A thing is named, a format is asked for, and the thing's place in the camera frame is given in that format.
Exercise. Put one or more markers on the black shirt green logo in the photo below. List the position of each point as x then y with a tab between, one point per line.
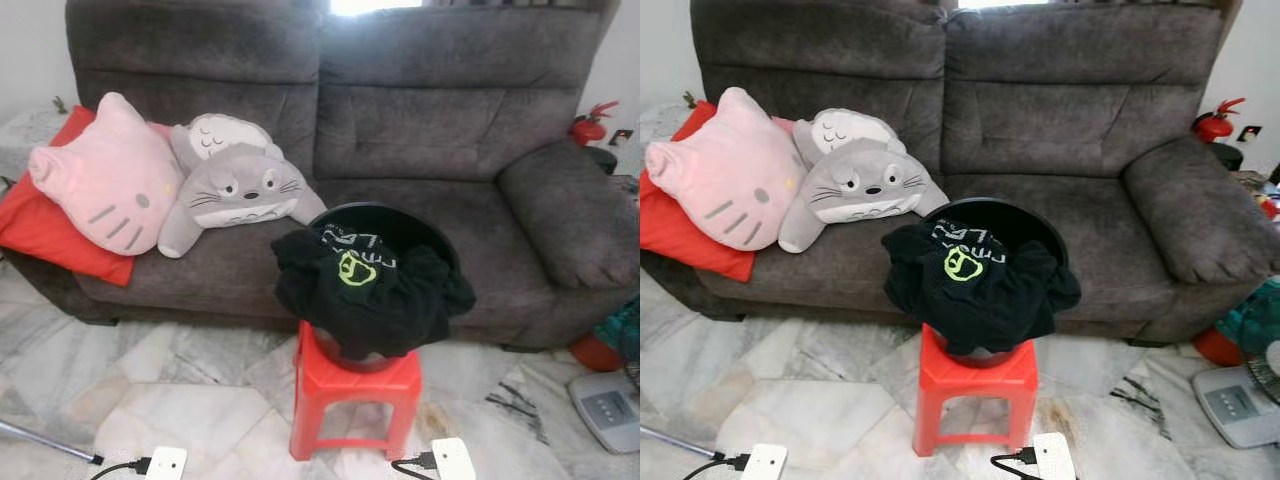
370	310
980	305

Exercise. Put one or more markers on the red cushion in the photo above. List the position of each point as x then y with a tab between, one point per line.
50	240
680	235

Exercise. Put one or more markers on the teal fabric bundle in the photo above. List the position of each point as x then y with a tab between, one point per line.
1250	310
622	325

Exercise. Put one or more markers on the pink cat plush pillow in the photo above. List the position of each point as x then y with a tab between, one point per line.
730	175
110	180

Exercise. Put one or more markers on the red fire extinguisher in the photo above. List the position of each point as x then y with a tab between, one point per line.
588	130
1212	127

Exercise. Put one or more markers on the red round basin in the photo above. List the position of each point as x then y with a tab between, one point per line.
1215	348
592	355

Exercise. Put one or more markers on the grey totoro plush pillow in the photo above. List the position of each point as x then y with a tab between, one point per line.
240	190
860	185

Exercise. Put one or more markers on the black round basket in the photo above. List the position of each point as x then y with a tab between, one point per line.
400	225
1010	220

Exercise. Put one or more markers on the grey fabric sofa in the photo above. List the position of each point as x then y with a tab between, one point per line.
420	130
1050	130

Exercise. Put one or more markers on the red plastic stool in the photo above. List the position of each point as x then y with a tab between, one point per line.
350	385
975	380

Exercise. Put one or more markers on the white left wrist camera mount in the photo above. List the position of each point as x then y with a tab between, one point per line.
167	463
765	462

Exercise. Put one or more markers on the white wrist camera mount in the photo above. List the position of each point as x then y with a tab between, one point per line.
765	462
1053	457
453	460
167	463

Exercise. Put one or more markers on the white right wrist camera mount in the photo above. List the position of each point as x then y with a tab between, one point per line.
453	460
1053	457

